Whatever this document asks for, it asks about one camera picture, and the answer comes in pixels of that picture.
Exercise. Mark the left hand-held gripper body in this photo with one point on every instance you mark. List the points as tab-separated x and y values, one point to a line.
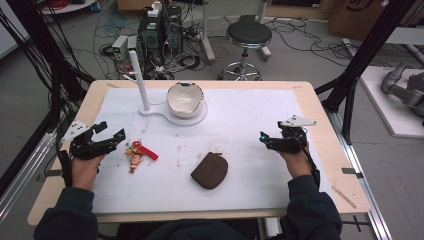
85	146

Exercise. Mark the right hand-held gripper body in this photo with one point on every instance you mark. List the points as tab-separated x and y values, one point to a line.
295	140

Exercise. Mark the person's right hand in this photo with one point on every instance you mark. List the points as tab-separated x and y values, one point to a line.
298	163

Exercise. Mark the person's left hand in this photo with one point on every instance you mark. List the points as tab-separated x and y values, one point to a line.
86	171

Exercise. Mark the white table mat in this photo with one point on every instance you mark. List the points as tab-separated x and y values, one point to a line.
233	166

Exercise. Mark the white branch stand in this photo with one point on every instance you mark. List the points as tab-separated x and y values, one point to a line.
141	86

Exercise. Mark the wooden table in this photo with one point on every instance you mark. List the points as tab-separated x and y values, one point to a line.
336	186

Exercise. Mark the brown pouch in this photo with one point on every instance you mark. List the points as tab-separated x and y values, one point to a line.
210	171

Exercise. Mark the white eggshell bowl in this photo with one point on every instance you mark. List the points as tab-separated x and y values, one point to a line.
185	100

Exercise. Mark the small white device box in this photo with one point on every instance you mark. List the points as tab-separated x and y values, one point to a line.
121	45

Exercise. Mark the white platform board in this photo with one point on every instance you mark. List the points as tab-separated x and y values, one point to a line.
383	110

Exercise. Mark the black computer tower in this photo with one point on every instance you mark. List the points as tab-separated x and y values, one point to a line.
151	38
173	30

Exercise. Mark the black round stool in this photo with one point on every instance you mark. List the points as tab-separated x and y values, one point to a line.
249	33

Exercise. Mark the white metal stand leg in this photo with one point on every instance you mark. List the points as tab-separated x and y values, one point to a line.
207	36
264	30

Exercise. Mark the person's torso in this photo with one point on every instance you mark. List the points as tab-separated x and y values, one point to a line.
190	231

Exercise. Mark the white power strip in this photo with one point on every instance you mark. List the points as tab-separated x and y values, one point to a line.
154	10

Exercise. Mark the cardboard box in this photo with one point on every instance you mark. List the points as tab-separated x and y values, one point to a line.
353	16

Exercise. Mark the aluminium rail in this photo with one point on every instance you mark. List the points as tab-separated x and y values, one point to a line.
23	180
363	186

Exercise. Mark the black metal frame post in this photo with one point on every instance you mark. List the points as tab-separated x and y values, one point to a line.
36	40
370	43

